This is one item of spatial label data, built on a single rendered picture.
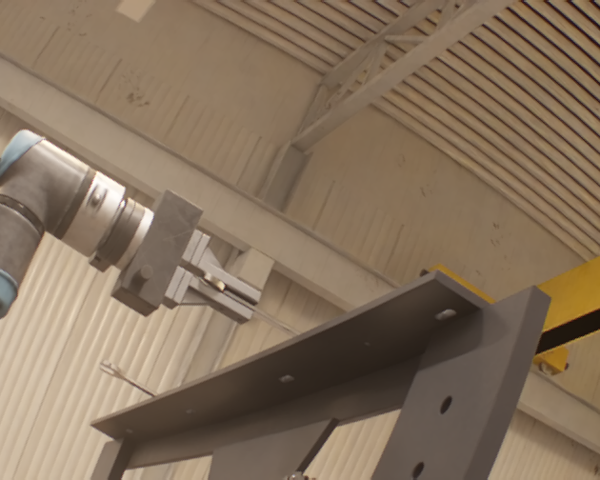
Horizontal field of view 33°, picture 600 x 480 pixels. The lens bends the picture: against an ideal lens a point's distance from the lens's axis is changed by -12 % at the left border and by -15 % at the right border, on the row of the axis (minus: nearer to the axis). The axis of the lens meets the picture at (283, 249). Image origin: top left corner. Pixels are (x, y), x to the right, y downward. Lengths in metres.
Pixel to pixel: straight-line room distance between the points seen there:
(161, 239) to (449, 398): 0.46
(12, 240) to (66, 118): 10.70
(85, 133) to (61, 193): 10.66
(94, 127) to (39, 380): 2.82
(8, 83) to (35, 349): 2.98
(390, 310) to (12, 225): 0.43
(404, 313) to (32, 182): 0.44
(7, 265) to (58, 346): 10.65
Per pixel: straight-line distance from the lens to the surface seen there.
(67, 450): 11.68
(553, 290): 12.37
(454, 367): 0.94
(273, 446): 1.28
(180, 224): 1.28
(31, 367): 11.72
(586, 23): 11.34
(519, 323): 0.88
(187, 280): 1.27
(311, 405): 1.27
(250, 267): 11.94
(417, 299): 0.98
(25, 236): 1.20
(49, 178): 1.22
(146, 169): 11.94
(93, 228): 1.23
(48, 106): 11.90
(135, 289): 1.24
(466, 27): 10.18
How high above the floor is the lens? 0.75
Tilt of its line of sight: 24 degrees up
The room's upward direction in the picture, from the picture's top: 24 degrees clockwise
